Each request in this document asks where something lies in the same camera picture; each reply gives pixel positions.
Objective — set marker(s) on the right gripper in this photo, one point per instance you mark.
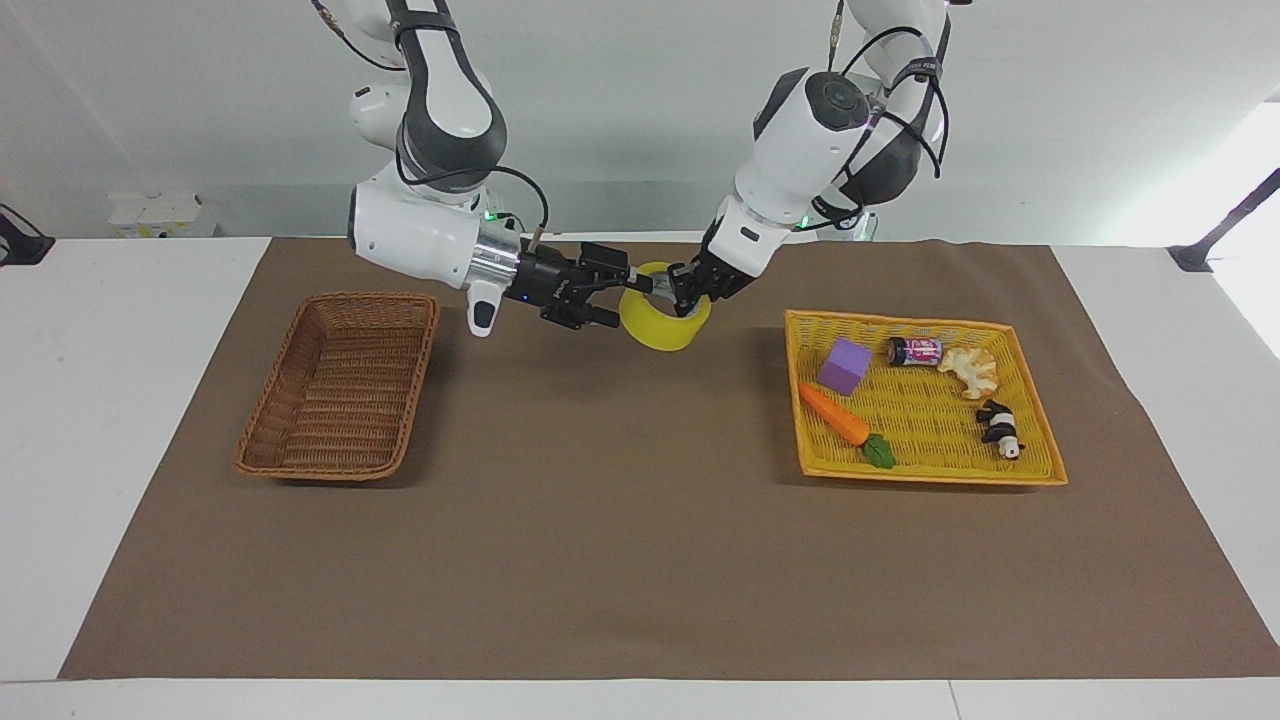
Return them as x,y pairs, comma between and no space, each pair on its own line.
548,278

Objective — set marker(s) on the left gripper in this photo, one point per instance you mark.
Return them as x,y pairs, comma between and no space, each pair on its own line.
728,268

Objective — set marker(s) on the yellow tape roll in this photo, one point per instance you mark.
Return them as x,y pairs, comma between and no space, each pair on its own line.
655,332

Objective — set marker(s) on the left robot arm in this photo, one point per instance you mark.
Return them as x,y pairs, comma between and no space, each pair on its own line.
800,150

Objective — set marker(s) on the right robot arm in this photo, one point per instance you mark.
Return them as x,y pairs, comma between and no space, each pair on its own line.
420,235

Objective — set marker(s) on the yellow woven basket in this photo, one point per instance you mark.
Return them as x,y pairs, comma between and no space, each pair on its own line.
930,430

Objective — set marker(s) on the brown wicker basket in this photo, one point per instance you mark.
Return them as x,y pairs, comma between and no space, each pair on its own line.
340,390

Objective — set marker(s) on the purple cube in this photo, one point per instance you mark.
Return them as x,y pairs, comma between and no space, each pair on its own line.
845,366

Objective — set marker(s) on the orange toy carrot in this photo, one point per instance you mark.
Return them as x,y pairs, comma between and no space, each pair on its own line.
835,415

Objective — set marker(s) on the small pink drink can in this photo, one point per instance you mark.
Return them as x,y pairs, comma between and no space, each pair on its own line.
915,351

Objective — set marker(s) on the toy panda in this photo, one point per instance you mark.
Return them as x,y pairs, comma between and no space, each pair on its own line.
1000,428

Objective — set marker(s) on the black stand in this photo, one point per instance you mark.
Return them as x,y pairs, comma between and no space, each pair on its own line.
20,243
1215,235

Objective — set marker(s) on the white wall box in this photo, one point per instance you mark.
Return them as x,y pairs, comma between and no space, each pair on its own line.
155,213

